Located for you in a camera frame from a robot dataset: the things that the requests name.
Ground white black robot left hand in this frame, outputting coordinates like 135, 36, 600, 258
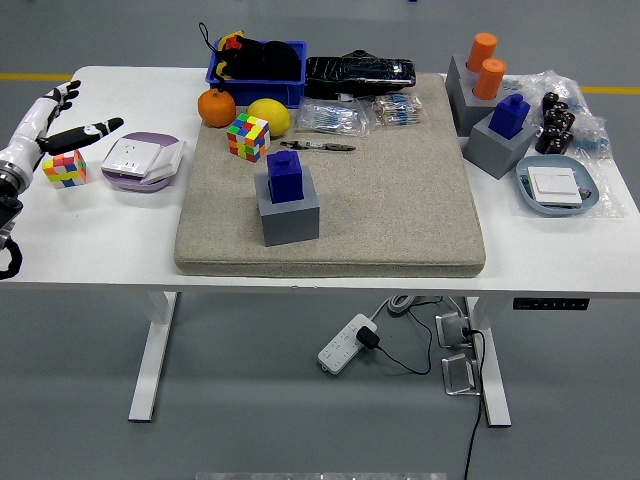
0, 79, 125, 187

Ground blue seal stamp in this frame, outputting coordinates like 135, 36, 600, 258
488, 93, 530, 139
265, 149, 306, 204

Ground grey square seal holder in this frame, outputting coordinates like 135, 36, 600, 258
462, 110, 542, 180
253, 167, 321, 248

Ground white-edged pastel colour cube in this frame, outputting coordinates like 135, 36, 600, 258
41, 149, 88, 190

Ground purple plate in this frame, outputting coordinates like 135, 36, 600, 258
101, 131, 187, 191

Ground orange fruit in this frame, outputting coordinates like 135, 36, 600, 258
197, 88, 237, 130

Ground black-edged colour cube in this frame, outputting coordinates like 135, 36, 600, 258
226, 112, 272, 163

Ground yellow red toy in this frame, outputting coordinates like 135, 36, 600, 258
215, 30, 246, 80

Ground blue plastic bin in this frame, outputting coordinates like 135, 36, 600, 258
204, 39, 308, 109

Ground yellow lemon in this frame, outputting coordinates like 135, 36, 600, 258
248, 98, 292, 139

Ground black cloth pouch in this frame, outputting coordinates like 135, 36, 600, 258
198, 22, 304, 81

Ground black slim hand tool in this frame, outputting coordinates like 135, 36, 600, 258
279, 139, 357, 153

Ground bag of blue resistors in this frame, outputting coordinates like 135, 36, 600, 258
294, 97, 371, 137

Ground black wrapped flat device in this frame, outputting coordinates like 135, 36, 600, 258
303, 48, 417, 100

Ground grey-brown mat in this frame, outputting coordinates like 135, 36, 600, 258
173, 73, 487, 279

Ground bag of tan resistors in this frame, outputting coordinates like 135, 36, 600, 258
370, 92, 426, 127

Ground white power strip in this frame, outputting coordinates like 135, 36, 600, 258
317, 313, 379, 376

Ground tall grey double holder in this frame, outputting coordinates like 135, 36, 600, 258
444, 53, 506, 137

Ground orange cylinder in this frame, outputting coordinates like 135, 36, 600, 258
472, 57, 508, 100
465, 32, 499, 71

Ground green circuit board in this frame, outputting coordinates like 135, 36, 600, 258
518, 174, 595, 207

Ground light blue plate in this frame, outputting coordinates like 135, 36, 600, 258
515, 153, 601, 218

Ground white table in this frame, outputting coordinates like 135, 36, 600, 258
0, 66, 640, 429

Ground black desk control panel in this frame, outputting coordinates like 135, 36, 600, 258
512, 297, 590, 311

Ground clear bag with blue parts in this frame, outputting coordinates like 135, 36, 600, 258
502, 69, 612, 160

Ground white wall socket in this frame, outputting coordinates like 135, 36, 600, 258
101, 137, 164, 177

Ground white switch panel thin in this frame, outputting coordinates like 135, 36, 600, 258
139, 140, 187, 185

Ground black adapter with cable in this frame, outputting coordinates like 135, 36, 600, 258
355, 295, 445, 376

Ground white power cord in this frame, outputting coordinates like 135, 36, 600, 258
368, 293, 471, 321

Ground metal pedal frame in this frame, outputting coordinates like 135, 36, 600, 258
434, 312, 476, 349
440, 353, 482, 397

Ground long black cable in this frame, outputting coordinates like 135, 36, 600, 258
460, 327, 487, 480

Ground white square switch panel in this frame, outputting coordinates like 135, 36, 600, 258
527, 167, 584, 205

